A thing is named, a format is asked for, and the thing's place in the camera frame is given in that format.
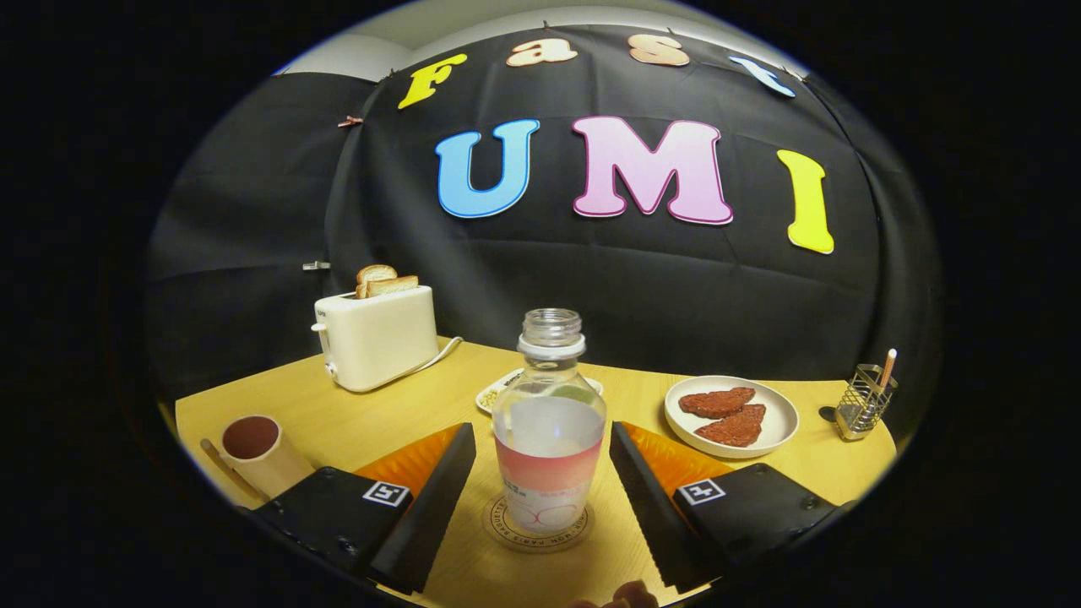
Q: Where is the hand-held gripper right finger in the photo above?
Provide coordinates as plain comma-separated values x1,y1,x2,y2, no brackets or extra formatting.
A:
608,421,854,594

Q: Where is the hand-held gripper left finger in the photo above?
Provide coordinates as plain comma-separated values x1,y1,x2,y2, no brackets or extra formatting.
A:
249,422,478,596

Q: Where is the round wooden coaster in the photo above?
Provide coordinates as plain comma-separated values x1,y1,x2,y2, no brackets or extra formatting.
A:
483,494,595,554

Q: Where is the clear juice bottle pink label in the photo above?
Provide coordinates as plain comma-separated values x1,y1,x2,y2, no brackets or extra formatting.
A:
492,308,608,531

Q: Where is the beige cup wooden handle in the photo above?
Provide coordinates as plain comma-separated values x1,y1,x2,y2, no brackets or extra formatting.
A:
200,415,315,501

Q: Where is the wooden table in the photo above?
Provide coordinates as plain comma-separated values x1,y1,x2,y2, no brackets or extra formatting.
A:
175,338,898,608

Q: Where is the reddish brown meat patty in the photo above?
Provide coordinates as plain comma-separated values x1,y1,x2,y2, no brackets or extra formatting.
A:
694,404,767,448
679,387,757,420

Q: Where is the white divided grain dish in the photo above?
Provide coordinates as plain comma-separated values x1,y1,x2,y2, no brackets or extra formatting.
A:
475,368,605,415

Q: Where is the white round plate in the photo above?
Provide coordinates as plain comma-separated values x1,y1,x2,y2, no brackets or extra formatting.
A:
664,375,800,459

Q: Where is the cream toaster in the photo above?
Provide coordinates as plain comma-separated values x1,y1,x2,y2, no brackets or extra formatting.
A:
311,285,440,394

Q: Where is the black backdrop cloth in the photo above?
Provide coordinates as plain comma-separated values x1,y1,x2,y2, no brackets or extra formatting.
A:
144,24,942,440

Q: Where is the white toaster cable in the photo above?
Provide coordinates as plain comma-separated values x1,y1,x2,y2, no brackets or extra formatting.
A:
405,336,464,381

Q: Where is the metal wire holder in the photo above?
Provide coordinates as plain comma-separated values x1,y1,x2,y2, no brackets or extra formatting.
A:
835,364,898,442

